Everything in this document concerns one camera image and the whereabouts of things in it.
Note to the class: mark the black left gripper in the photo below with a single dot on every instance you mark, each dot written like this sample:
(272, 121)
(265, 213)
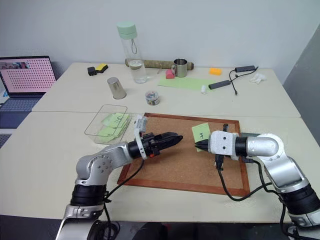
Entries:
(152, 146)

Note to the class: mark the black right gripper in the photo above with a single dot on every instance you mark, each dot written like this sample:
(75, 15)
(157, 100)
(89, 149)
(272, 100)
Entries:
(219, 162)

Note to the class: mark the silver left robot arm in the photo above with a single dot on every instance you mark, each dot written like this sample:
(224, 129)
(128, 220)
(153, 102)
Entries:
(100, 162)

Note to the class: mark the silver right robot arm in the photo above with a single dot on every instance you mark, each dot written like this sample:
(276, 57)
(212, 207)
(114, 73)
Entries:
(265, 147)

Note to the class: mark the green note with black mark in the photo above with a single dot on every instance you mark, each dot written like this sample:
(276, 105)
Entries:
(201, 131)

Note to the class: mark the clear jar of coloured pushpins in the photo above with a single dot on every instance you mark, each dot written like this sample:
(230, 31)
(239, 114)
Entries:
(152, 98)

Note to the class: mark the plain green note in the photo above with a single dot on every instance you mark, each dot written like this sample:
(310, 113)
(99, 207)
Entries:
(106, 131)
(115, 138)

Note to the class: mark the green note with black scribble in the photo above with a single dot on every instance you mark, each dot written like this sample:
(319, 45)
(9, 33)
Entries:
(113, 119)

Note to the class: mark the clear plastic box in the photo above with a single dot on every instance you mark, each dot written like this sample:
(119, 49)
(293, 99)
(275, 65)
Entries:
(95, 125)

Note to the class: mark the wood-framed cork board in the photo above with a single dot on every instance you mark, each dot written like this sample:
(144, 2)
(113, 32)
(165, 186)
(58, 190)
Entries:
(175, 162)

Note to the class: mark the small white bottle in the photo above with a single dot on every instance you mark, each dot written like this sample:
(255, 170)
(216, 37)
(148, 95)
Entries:
(204, 89)

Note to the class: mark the light green paper sheet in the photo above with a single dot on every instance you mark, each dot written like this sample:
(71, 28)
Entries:
(186, 83)

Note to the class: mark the black usb hub bar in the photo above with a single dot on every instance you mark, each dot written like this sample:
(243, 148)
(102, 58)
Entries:
(219, 84)

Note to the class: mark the small pink block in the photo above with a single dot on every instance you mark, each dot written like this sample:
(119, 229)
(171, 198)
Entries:
(170, 75)

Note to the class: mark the orange block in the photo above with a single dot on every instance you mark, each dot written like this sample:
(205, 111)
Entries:
(216, 71)

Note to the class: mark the upturned steel cup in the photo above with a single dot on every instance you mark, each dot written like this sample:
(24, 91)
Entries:
(116, 88)

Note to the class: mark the clear bottle with green lid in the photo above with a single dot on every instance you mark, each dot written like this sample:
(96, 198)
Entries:
(135, 70)

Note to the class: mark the crumpled white plastic wrap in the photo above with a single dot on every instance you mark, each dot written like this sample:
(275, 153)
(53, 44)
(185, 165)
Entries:
(258, 78)

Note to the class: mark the slim black usb hub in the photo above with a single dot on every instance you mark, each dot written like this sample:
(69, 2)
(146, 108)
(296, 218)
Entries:
(246, 68)

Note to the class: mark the yellow and black sponge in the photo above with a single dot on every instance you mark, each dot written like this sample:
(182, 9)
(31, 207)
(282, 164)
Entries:
(102, 68)

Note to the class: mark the black power adapter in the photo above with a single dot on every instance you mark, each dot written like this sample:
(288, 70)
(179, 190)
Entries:
(92, 71)

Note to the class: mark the open laptop with pink screen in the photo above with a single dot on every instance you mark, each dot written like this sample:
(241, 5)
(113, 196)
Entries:
(25, 75)

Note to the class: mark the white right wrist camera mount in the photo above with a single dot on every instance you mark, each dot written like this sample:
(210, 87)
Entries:
(222, 145)

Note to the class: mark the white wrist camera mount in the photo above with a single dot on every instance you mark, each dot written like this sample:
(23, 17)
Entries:
(138, 136)
(222, 145)

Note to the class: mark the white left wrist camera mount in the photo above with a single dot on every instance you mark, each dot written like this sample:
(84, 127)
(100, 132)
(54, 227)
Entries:
(138, 136)

